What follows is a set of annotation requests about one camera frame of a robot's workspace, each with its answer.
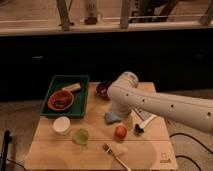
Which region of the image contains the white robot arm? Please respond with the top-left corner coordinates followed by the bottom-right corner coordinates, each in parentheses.
top-left (107, 72), bottom-right (213, 135)

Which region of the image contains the green plastic cup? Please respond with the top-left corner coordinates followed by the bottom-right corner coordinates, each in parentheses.
top-left (73, 129), bottom-right (89, 145)

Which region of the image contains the white paper cup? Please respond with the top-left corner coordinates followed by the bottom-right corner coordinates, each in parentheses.
top-left (53, 116), bottom-right (71, 135)

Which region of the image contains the grey cloth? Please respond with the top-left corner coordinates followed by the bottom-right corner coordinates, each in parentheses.
top-left (133, 108), bottom-right (151, 121)

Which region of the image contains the blue sponge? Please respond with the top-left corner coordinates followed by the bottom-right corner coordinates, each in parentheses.
top-left (104, 112), bottom-right (121, 124)

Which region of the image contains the dark red bowl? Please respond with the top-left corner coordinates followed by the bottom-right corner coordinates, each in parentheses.
top-left (96, 81), bottom-right (112, 100)

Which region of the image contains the green plastic tray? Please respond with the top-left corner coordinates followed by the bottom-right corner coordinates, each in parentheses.
top-left (41, 75), bottom-right (89, 118)

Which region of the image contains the orange bowl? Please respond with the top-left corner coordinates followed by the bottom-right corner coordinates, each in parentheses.
top-left (47, 90), bottom-right (74, 111)

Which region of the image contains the black stand at left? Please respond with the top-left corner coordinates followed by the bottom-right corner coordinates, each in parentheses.
top-left (0, 130), bottom-right (12, 171)

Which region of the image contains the black floor cable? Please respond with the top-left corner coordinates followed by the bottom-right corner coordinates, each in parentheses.
top-left (169, 132), bottom-right (213, 171)

